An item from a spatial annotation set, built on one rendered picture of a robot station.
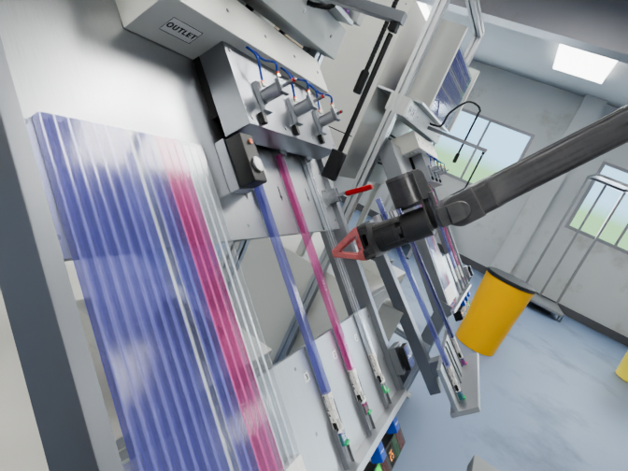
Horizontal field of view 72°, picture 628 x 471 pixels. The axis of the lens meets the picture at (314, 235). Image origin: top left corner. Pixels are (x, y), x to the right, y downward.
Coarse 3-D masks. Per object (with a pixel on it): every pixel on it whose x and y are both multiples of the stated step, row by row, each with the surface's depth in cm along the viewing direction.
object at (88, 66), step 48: (0, 0) 41; (48, 0) 46; (96, 0) 52; (48, 48) 44; (96, 48) 50; (144, 48) 57; (48, 96) 42; (96, 96) 47; (144, 96) 54; (192, 96) 63; (48, 192) 38; (240, 240) 63
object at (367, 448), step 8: (400, 392) 91; (392, 400) 88; (400, 400) 87; (392, 408) 83; (384, 416) 81; (392, 416) 82; (376, 424) 78; (384, 424) 77; (376, 432) 75; (384, 432) 76; (368, 440) 73; (376, 440) 72; (360, 448) 71; (368, 448) 70; (376, 448) 71; (360, 456) 68; (368, 456) 68; (352, 464) 66; (360, 464) 65
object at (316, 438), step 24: (360, 336) 86; (288, 360) 62; (336, 360) 75; (360, 360) 83; (384, 360) 93; (288, 384) 60; (312, 384) 65; (336, 384) 72; (288, 408) 58; (312, 408) 63; (360, 408) 75; (384, 408) 85; (312, 432) 61; (336, 432) 65; (360, 432) 73; (312, 456) 59; (336, 456) 64
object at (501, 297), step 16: (496, 272) 352; (480, 288) 358; (496, 288) 344; (512, 288) 338; (528, 288) 343; (480, 304) 353; (496, 304) 344; (512, 304) 341; (464, 320) 366; (480, 320) 351; (496, 320) 346; (512, 320) 347; (464, 336) 360; (480, 336) 352; (496, 336) 350; (480, 352) 354
